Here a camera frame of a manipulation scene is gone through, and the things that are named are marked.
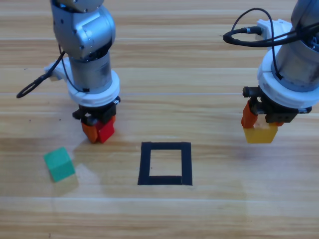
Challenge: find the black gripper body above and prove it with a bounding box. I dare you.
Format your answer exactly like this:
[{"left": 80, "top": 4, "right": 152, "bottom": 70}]
[
  {"left": 242, "top": 86, "right": 312, "bottom": 124},
  {"left": 72, "top": 96, "right": 122, "bottom": 125}
]

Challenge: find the red cube block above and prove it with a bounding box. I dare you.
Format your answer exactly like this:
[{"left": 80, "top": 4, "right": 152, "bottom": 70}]
[{"left": 96, "top": 120, "right": 116, "bottom": 144}]

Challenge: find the yellow cube block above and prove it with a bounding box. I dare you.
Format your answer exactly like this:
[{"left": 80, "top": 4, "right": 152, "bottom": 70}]
[{"left": 243, "top": 123, "right": 279, "bottom": 144}]

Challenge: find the green cube block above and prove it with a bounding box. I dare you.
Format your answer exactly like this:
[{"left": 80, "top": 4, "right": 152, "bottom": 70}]
[{"left": 43, "top": 146, "right": 76, "bottom": 183}]

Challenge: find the black tape square outline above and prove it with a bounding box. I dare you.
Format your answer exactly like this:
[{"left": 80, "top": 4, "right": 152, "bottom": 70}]
[{"left": 137, "top": 141, "right": 193, "bottom": 187}]

